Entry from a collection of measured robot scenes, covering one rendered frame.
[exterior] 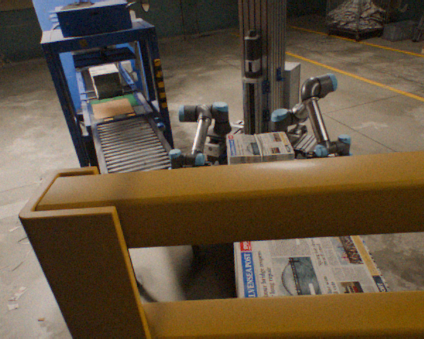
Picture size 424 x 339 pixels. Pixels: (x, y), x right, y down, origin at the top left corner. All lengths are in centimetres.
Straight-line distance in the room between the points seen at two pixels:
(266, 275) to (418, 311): 56
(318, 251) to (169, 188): 80
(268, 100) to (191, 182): 250
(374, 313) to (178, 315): 24
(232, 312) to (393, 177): 25
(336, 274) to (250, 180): 73
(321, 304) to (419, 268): 258
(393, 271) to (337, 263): 192
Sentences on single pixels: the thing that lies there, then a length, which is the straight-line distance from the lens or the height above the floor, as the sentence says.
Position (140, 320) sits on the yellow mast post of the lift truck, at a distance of 43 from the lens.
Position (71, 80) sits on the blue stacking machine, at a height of 66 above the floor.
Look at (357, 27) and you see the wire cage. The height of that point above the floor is 32.
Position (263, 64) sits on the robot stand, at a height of 133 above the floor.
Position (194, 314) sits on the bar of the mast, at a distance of 49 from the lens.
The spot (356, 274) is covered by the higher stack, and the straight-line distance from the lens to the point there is 106.
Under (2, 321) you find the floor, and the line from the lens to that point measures 308.
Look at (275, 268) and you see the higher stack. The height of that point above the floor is 129.
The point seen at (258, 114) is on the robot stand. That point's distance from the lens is 281.
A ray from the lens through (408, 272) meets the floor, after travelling 301.
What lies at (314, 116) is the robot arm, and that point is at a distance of 229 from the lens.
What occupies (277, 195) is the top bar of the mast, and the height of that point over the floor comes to 184.
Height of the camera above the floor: 203
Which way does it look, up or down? 31 degrees down
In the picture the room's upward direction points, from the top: 6 degrees counter-clockwise
